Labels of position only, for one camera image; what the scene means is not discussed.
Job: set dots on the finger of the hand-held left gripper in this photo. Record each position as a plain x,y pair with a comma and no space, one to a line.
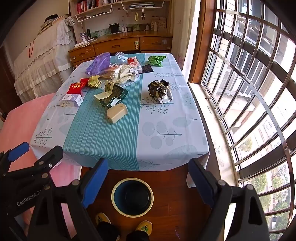
19,150
52,156

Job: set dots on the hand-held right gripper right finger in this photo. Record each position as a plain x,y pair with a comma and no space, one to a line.
201,183

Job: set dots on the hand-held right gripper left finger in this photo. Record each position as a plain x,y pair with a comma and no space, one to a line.
94,185

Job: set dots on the dark blue cream-rimmed trash bin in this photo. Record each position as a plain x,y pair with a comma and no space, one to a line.
131,197

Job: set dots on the red box gold print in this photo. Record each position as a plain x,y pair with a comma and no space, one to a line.
75,89

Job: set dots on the beige box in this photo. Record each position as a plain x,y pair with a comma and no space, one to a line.
115,114

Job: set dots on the red packet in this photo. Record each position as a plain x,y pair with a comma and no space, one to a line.
85,82

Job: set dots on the yellow wrapper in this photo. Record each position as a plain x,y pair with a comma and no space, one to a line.
94,81

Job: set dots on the dark green box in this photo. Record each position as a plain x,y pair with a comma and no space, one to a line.
116,92

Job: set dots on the black and white paper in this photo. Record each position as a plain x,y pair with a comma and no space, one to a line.
159,91

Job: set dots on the brown snack packet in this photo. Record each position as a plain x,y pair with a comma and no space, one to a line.
108,72

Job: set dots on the purple plastic bag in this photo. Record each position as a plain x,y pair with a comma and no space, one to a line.
99,62

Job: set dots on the beige paper bag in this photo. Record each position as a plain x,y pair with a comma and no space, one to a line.
123,74

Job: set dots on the red and white carton box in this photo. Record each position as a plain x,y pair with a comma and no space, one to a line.
134,67

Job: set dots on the pink blanket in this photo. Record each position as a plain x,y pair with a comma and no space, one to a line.
16,129

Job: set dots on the yellow embroidered slipper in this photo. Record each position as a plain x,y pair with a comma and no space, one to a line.
103,217
144,226

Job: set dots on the person's left leg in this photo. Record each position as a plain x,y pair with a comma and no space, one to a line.
107,231

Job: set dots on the person's leg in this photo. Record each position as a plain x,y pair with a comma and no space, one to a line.
107,231
137,236

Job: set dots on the table with patterned tablecloth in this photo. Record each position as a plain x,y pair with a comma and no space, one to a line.
115,139

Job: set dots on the stone window sill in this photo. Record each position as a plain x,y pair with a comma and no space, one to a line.
215,129

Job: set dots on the person's right leg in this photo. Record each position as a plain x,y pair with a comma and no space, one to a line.
137,236

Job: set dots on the white lace covered piano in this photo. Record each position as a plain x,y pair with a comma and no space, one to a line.
39,58

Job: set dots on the white power strip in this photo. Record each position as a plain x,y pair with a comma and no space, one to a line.
80,44

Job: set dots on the clear blue plastic bag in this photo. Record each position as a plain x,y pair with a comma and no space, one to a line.
120,58

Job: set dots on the window with metal grille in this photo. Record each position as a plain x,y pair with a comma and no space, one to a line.
254,69

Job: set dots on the wooden desk with drawers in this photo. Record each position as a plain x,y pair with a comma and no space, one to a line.
115,45

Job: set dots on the green crumpled wrapper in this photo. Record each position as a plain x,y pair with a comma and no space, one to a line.
156,60

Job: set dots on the stack of books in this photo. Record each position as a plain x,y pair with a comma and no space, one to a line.
49,22

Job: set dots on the white floral curtain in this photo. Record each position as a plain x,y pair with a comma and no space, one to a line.
185,34

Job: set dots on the row of books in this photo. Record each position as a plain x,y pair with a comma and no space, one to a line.
85,5

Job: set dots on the wooden bookshelf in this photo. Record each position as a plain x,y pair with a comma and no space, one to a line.
101,9

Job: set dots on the white bottle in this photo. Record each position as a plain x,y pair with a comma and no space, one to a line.
155,26

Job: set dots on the hanging toy figure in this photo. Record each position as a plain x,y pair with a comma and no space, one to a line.
143,15

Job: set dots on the wooden window frame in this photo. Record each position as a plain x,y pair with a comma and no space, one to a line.
201,46

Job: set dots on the black photo frame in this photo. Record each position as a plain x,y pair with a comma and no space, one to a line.
114,28

